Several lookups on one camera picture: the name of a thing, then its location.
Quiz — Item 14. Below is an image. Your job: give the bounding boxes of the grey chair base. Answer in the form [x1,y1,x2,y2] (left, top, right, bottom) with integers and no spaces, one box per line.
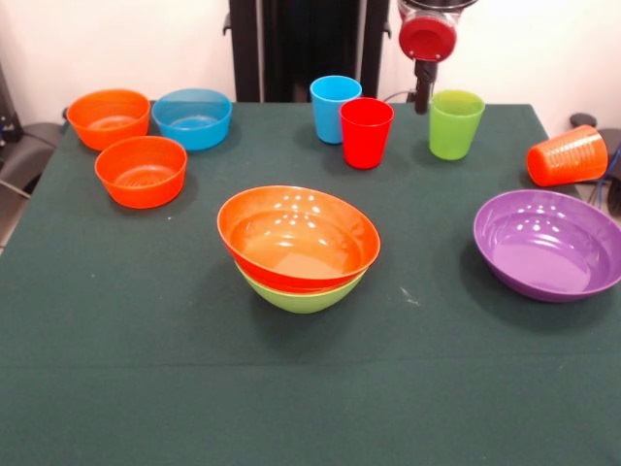
[0,120,64,200]

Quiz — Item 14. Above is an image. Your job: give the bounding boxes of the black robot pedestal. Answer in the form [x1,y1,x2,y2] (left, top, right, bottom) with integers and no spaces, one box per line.
[223,0,392,104]

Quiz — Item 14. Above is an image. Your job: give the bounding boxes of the blue bowl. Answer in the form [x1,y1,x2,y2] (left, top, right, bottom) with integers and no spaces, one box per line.
[150,87,233,152]

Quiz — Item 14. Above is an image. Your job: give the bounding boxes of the green bowl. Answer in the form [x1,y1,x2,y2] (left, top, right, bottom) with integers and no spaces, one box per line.
[235,260,369,315]

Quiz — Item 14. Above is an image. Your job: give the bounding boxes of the blue cup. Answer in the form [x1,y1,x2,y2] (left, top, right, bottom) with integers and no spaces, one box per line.
[309,75,364,146]

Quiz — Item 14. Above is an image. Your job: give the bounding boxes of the green cup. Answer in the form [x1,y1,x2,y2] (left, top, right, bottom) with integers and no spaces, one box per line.
[429,89,486,161]

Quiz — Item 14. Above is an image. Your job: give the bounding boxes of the dark equipment rack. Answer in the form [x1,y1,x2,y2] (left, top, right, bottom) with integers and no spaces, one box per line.
[0,62,20,145]

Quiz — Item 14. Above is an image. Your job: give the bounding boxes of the small orange bowl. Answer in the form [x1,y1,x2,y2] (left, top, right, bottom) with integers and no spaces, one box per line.
[66,88,152,151]
[93,135,188,211]

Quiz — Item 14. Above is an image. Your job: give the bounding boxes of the red cup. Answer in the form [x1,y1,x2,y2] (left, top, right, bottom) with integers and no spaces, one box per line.
[339,97,396,171]

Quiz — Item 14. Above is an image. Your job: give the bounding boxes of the dark green tablecloth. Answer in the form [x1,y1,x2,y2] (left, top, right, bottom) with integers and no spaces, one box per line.
[0,100,621,466]

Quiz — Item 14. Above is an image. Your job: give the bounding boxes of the wide orange bowl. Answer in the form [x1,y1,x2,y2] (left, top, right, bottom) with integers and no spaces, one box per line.
[216,184,382,294]

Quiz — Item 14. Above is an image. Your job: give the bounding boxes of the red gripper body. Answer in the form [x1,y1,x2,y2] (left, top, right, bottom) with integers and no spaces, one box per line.
[398,13,459,63]

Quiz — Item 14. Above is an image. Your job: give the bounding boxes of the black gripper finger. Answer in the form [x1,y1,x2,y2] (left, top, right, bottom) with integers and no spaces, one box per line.
[412,57,441,117]

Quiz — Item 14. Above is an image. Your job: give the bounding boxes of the purple bowl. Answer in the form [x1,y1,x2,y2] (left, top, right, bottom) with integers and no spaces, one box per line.
[473,188,621,304]

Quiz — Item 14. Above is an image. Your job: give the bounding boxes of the orange cup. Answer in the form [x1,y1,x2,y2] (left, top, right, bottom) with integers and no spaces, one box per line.
[526,123,609,188]

